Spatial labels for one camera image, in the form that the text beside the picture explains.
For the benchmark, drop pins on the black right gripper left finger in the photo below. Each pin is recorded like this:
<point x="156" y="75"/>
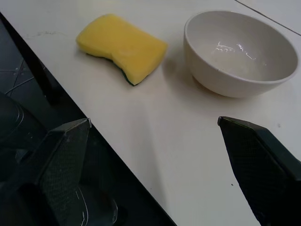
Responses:
<point x="62" y="162"/>

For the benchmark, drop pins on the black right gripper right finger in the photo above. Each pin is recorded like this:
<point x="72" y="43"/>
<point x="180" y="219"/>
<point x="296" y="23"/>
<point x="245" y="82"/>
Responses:
<point x="261" y="169"/>

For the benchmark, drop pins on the white ceramic bowl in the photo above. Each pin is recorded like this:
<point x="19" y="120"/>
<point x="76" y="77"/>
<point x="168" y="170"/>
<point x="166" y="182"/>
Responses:
<point x="240" y="54"/>

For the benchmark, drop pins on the yellow sponge with green pad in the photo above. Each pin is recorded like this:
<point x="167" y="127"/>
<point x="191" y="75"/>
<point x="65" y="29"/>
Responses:
<point x="122" y="48"/>

